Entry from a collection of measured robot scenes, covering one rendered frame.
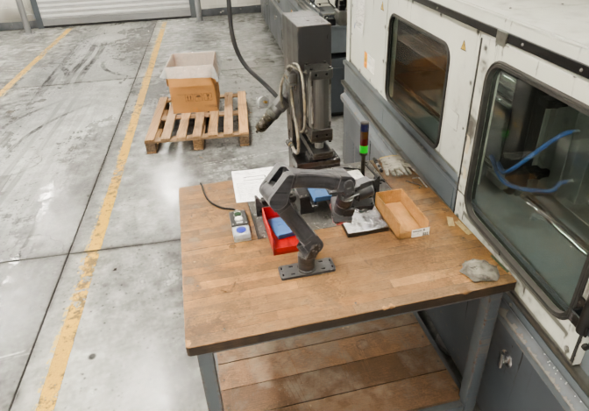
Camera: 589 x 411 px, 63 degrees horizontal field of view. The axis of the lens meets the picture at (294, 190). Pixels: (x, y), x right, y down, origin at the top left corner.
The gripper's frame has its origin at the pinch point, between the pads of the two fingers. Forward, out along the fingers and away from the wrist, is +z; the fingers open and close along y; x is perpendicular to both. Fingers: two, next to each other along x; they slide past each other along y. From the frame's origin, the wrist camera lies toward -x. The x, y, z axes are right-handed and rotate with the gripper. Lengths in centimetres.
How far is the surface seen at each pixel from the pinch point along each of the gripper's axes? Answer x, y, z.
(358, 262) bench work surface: -5.3, -16.2, 3.2
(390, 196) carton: -27.9, 16.9, 16.7
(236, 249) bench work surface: 38.7, -3.5, 12.2
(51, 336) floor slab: 147, -2, 122
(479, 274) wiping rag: -44, -28, -7
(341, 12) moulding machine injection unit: -71, 294, 156
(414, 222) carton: -33.4, 2.1, 11.9
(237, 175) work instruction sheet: 37, 47, 41
